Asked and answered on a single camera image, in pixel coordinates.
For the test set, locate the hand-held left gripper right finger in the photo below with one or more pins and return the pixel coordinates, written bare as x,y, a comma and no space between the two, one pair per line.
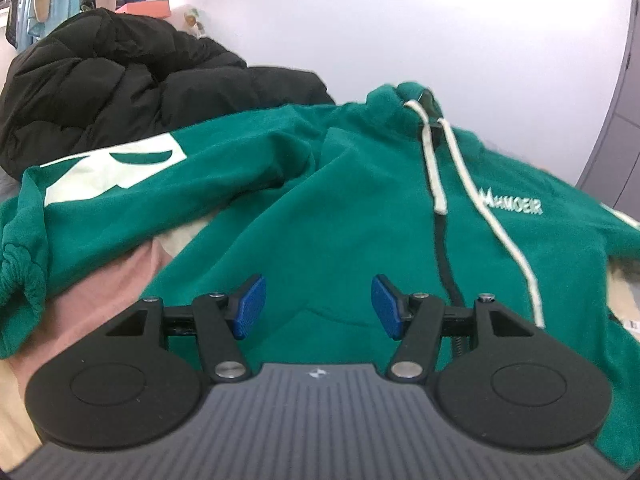
386,306

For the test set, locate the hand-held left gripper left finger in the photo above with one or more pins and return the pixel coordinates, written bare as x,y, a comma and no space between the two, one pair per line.
248,307

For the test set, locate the green hoodie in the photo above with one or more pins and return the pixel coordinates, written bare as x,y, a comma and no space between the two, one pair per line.
325,210

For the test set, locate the patchwork bed sheet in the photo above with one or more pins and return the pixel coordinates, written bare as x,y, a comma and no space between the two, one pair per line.
110,285

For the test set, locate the black puffer jacket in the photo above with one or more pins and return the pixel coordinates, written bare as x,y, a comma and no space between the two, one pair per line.
115,80

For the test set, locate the grey door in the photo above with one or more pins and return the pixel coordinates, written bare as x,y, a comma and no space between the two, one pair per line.
615,110

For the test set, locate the pink box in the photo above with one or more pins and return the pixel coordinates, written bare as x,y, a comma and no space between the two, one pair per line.
145,9

